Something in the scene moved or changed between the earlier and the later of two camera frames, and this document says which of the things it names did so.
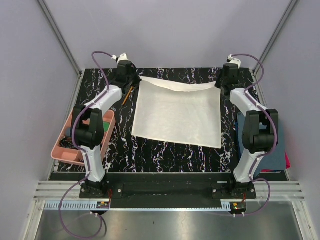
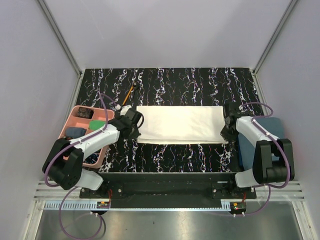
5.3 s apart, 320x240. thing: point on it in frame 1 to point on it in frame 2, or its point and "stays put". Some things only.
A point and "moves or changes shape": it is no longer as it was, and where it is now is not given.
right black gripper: x=217 y=84 to x=227 y=136
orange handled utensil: x=127 y=95 stays put
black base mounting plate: x=168 y=190 stays put
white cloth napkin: x=190 y=113 moves or changes shape
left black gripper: x=138 y=80 to x=135 y=134
